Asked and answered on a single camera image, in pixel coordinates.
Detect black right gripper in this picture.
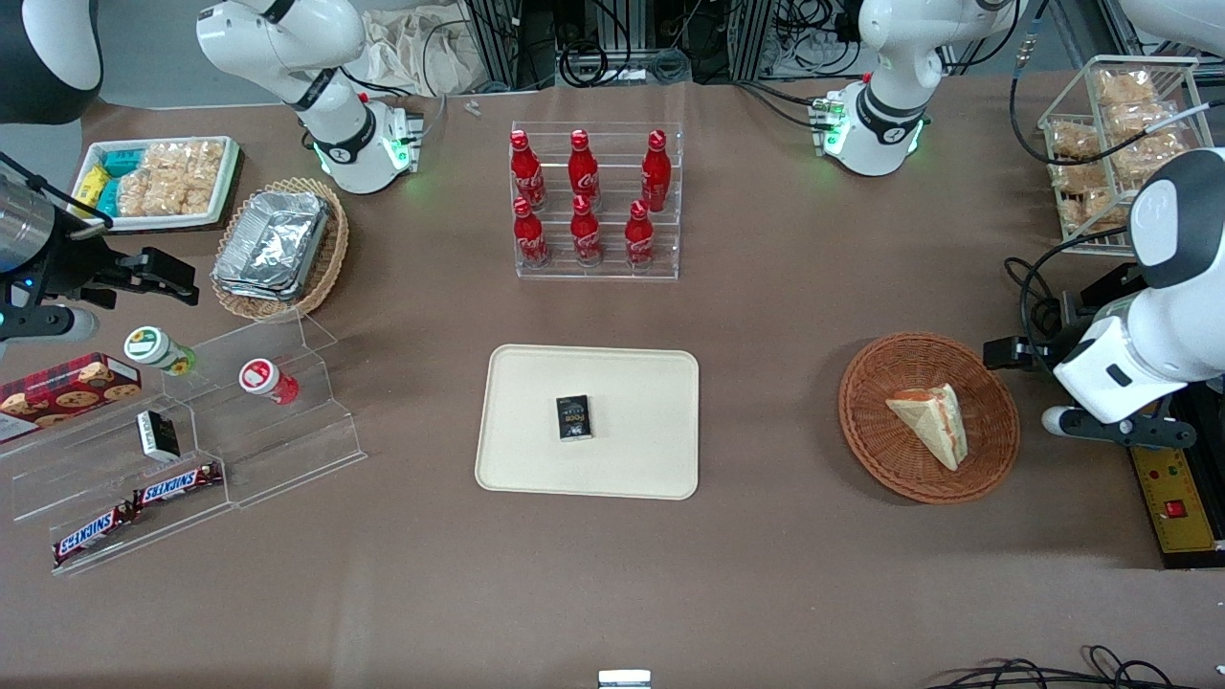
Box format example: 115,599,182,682
0,225,200,312

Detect brown Snickers bar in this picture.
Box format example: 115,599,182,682
131,463,224,509
52,504,137,567

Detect light wicker basket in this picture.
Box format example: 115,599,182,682
211,177,350,322

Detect yellow control panel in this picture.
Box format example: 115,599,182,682
1129,442,1222,557

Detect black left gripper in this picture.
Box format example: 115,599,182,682
984,335,1061,372

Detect triangular sandwich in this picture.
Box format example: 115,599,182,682
885,383,969,472

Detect green sunflower lid cup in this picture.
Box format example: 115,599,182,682
123,326,198,376

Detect white left base connector box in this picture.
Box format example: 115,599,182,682
807,91,851,156

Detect coiled black cable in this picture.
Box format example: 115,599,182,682
559,36,638,89

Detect black table machine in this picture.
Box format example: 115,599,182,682
1058,263,1225,572

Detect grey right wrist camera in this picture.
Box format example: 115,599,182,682
0,304,100,344

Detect black floor cables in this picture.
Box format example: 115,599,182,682
924,645,1225,689

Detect clear acrylic stepped stand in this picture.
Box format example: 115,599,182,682
158,308,368,509
0,383,236,578

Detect small black box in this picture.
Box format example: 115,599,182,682
556,395,593,442

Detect beige cloth bag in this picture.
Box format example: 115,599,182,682
356,5,481,98

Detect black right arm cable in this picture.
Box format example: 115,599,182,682
0,151,115,231

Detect coiled grey cable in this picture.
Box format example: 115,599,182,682
649,48,696,84

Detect clear fried snack bag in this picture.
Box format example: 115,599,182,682
1105,100,1184,141
1048,122,1103,160
1110,134,1192,185
1077,187,1136,232
1094,69,1159,107
1050,160,1111,198

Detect red lid cup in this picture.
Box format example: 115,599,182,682
238,358,301,406

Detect white base connector box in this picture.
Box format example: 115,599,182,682
381,100,426,175
807,91,851,156

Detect black machine power cable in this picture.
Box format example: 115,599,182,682
1003,228,1135,369

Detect clear acrylic bottle rack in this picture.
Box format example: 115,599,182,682
510,122,684,281

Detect white wire basket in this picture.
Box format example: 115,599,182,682
1038,55,1203,256

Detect aluminium frame rack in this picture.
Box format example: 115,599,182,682
459,0,867,89

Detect brown wicker basket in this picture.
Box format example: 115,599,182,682
838,332,1021,505

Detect white snack tray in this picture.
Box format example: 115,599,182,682
72,136,241,233

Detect red cola bottle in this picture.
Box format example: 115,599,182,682
509,130,546,212
625,200,656,270
513,197,551,269
570,195,604,267
568,129,601,213
641,130,672,213

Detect small black white carton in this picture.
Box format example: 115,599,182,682
136,410,181,463

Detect beige plastic tray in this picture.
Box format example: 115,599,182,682
476,344,701,500

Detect red cookie box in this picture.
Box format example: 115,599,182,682
0,353,143,445

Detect aluminium foil tray stack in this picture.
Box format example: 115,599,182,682
212,191,331,303

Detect white right base connector box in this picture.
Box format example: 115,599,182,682
381,100,426,175

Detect clear rice cracker bag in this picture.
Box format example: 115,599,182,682
116,170,217,218
142,141,227,181

